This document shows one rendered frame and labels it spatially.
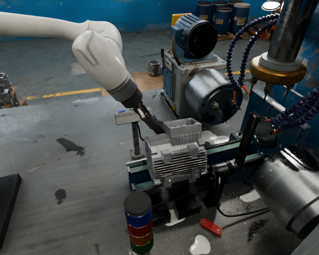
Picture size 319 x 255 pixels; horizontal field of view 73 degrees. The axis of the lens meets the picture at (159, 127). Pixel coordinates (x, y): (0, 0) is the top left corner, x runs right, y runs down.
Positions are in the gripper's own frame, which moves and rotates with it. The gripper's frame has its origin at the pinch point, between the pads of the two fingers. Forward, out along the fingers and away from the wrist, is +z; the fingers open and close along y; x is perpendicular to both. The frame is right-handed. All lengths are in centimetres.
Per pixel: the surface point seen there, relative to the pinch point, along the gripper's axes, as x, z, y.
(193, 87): -23.8, 13.9, 26.1
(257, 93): -44.4, 20.9, 5.6
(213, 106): -25.9, 19.2, 12.2
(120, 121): 13.3, -1.5, 16.2
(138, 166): 16.7, 11.9, -0.5
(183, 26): -39, -3, 56
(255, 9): -361, 292, 520
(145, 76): 0, 110, 243
